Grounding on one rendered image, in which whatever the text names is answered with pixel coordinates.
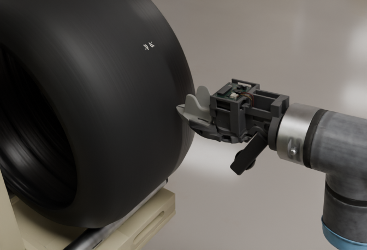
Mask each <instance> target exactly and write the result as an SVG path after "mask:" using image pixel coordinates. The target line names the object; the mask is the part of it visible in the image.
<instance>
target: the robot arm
mask: <svg viewBox="0 0 367 250"><path fill-rule="evenodd" d="M238 82H240V83H243V84H248V85H251V87H249V86H246V85H240V84H238ZM176 110H177V113H178V114H179V116H180V117H181V118H182V119H183V121H184V122H185V123H186V124H188V125H189V127H190V128H191V129H192V130H193V131H195V132H196V133H197V134H199V135H200V136H202V137H204V138H207V139H211V140H216V141H218V142H221V141H223V142H227V143H231V144H237V143H243V142H246V143H248V142H249V141H250V140H251V139H252V138H253V139H252V140H251V141H250V142H249V143H248V145H247V146H246V147H245V148H244V149H243V150H240V151H239V152H237V154H236V155H235V158H234V162H233V163H232V164H231V165H230V168H231V169H232V170H233V171H234V172H235V173H236V174H237V175H241V174H242V173H243V172H244V171H245V170H250V169H251V168H253V166H254V165H255V162H256V158H257V157H258V156H259V155H260V154H261V153H262V151H263V150H264V149H265V148H266V147H267V146H269V148H270V149H271V150H273V151H277V154H278V156H279V157H280V159H284V160H287V161H289V162H293V163H296V164H300V165H303V166H305V167H307V168H310V169H314V170H317V171H320V172H323V173H325V190H324V204H323V215H322V217H321V221H322V230H323V234H324V236H325V238H326V239H327V240H328V242H329V243H330V244H331V245H333V246H334V247H335V248H337V249H339V250H367V119H365V118H360V117H356V116H351V115H347V114H342V113H339V112H334V111H329V110H325V109H322V108H317V107H314V106H309V105H305V104H300V103H293V104H292V105H289V96H286V95H283V94H278V93H274V92H269V91H264V90H260V84H257V83H253V82H248V81H243V80H238V79H233V78H232V82H229V83H227V84H226V85H224V86H223V87H222V88H221V89H219V90H218V91H217V92H216V93H214V94H213V95H211V94H210V92H209V90H208V88H207V87H205V86H199V87H198V88H197V92H196V96H194V95H192V94H188V95H187V96H186V100H185V104H182V105H178V106H177V107H176Z"/></svg>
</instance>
